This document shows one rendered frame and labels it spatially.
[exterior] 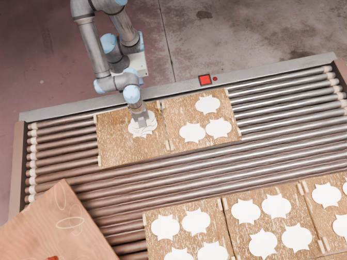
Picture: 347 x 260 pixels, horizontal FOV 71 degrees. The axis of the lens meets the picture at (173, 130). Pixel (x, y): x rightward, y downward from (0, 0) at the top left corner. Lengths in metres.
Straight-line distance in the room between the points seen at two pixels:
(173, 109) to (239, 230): 0.76
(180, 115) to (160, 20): 1.98
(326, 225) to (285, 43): 2.18
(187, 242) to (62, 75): 2.38
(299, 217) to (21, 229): 1.36
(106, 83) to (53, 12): 2.64
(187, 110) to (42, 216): 0.95
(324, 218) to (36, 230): 1.41
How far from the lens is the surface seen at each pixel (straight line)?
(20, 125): 1.76
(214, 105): 1.49
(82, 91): 2.89
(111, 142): 1.48
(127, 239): 1.39
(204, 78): 1.60
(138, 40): 1.49
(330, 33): 3.46
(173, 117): 1.46
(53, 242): 1.38
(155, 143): 1.41
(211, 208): 1.34
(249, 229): 1.36
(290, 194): 1.44
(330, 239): 1.49
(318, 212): 1.48
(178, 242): 1.33
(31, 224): 1.45
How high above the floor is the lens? 2.26
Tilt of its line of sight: 68 degrees down
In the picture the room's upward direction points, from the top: 10 degrees counter-clockwise
